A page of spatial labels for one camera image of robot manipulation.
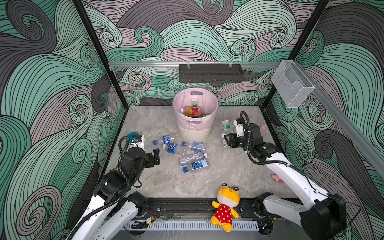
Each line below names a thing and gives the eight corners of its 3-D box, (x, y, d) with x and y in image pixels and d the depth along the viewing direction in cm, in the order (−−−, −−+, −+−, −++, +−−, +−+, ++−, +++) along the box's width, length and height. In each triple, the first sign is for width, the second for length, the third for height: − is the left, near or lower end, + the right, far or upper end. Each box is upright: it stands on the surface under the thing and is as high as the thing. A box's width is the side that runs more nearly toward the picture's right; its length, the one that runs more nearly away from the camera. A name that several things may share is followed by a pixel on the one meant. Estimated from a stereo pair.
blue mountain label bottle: (183, 174, 86) (183, 171, 82) (182, 168, 89) (182, 165, 85) (208, 168, 89) (208, 165, 85) (205, 162, 91) (206, 158, 88)
